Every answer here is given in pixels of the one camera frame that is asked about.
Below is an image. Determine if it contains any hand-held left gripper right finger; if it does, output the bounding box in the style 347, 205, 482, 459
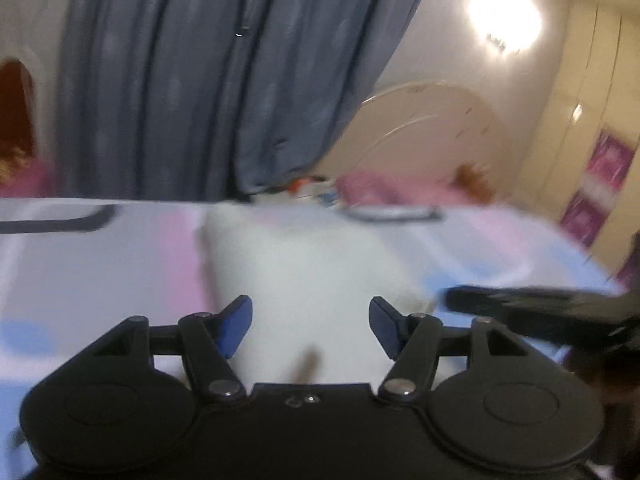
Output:
368, 296, 533, 405

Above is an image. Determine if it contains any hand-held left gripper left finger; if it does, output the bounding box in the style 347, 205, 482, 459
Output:
92, 295, 254, 405

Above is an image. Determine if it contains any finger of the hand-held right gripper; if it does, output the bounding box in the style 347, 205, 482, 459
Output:
444, 284, 622, 319

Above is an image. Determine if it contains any small white garment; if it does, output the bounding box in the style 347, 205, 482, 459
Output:
197, 204, 437, 392

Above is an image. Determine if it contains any orange plush toy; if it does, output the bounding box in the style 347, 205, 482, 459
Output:
454, 163, 495, 203
0, 139, 32, 187

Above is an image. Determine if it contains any pink blue white bed sheet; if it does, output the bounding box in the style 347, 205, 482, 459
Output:
0, 197, 627, 480

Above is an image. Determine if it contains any bedside clutter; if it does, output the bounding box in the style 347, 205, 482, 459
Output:
284, 175, 347, 207

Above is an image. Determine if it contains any round white headboard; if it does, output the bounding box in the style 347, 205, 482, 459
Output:
344, 81, 517, 197

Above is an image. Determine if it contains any cream wardrobe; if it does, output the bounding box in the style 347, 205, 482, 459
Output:
517, 0, 640, 281

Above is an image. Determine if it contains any blue-grey curtain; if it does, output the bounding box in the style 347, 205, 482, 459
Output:
54, 0, 442, 202

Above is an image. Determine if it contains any dark red heart headboard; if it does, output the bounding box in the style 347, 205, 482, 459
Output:
0, 59, 39, 161

